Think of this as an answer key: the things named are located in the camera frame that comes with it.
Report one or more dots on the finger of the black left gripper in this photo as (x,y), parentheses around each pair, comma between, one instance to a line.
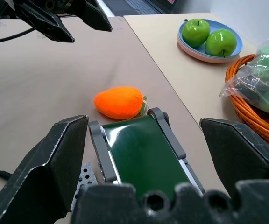
(96,17)
(48,23)

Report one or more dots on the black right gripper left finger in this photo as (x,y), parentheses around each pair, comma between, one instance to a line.
(43,177)

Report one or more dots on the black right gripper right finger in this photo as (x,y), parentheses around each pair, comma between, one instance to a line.
(239,151)

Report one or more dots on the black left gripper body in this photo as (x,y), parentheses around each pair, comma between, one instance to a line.
(62,7)

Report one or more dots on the orange woven basket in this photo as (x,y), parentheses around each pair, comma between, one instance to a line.
(249,109)

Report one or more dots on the dark laptop keyboard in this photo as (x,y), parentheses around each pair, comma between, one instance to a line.
(146,5)

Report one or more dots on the clear plastic bag green contents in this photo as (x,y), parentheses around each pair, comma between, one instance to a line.
(265,77)

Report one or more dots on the orange plush carrot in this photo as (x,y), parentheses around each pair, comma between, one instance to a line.
(119,102)

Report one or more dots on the green apple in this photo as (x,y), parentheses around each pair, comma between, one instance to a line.
(221,43)
(195,31)

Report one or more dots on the pink plate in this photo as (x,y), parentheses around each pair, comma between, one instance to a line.
(190,52)

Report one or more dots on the light blue plate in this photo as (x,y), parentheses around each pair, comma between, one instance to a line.
(238,43)

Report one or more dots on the perforated grey metal bracket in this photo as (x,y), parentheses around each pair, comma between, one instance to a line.
(85,177)

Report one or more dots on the green conveyor belt grey frame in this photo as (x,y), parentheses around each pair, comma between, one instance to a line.
(143,149)

